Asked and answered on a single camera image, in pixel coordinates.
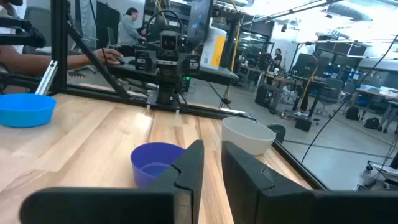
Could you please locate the person's hand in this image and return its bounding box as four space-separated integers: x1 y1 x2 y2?
92 48 124 66

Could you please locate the silver aluminium bracket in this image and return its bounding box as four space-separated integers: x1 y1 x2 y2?
35 60 58 96

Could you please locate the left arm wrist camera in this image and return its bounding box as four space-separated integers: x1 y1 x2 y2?
159 30 180 52

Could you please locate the black computer monitor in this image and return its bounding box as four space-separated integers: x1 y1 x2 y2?
186 0 214 45

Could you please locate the white and yellow canister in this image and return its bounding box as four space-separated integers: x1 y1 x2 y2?
200 26 228 71

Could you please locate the black diagonal frame brace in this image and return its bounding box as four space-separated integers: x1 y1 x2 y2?
63 14 131 100

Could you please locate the white plastic bowl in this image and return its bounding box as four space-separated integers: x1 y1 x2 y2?
221 116 277 156

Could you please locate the person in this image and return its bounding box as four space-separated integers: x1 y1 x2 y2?
117 7 147 57
267 47 283 73

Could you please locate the yellow cable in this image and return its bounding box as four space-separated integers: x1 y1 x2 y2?
224 0 243 101

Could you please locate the long black cable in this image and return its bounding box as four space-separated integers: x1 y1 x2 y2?
300 33 398 164

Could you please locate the black cable loop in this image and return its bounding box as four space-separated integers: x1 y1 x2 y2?
146 9 184 42

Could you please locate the person's forearm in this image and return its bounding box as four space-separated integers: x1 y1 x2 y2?
0 45 98 76

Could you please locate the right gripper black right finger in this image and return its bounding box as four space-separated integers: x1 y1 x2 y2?
221 141 398 224

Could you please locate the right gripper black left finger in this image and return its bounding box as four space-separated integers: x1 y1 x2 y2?
19 139 205 224

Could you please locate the grey office chair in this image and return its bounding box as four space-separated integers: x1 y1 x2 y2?
22 6 52 55

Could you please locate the black vertical frame post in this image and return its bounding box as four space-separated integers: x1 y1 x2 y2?
50 0 70 94

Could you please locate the black backpack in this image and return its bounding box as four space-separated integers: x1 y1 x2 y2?
363 116 381 131
345 106 361 122

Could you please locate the light blue plastic bowl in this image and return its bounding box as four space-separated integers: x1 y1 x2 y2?
0 93 57 128

